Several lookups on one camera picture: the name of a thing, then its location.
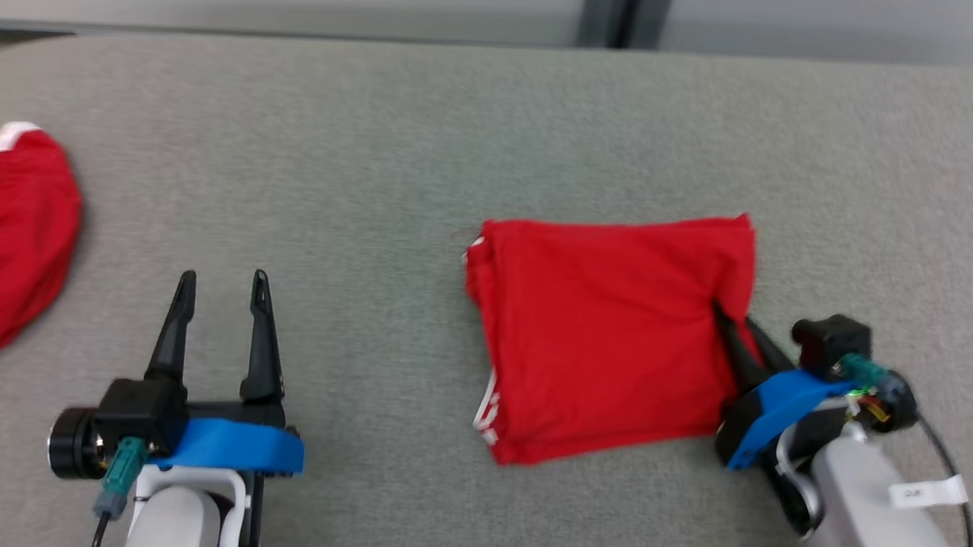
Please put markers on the white label tag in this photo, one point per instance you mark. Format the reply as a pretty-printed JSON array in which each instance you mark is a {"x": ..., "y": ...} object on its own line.
[{"x": 928, "y": 491}]

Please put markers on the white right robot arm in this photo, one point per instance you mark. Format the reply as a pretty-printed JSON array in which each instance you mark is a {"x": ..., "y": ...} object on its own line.
[{"x": 858, "y": 513}]

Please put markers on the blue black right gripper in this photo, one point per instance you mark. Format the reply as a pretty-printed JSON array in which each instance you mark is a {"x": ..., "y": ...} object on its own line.
[{"x": 773, "y": 405}]

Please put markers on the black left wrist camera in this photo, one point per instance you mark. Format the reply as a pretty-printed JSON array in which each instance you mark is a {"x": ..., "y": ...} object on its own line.
[{"x": 137, "y": 415}]

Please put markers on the red shorts with white trim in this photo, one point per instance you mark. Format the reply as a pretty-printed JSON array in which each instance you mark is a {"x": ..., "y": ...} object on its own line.
[{"x": 18, "y": 241}]

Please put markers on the red t-shirt with white sleeves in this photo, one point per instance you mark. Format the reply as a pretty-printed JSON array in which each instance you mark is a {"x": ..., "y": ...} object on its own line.
[{"x": 613, "y": 343}]

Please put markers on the grey wall post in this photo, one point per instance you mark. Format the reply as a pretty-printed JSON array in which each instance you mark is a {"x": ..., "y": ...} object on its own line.
[{"x": 625, "y": 15}]

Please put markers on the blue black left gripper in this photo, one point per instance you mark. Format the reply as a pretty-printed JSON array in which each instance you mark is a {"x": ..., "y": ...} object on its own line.
[{"x": 229, "y": 447}]

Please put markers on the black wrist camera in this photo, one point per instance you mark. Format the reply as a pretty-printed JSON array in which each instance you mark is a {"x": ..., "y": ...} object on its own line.
[
  {"x": 828, "y": 342},
  {"x": 137, "y": 415}
]

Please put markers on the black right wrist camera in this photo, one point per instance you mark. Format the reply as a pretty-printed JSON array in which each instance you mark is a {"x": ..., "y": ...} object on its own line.
[{"x": 828, "y": 342}]

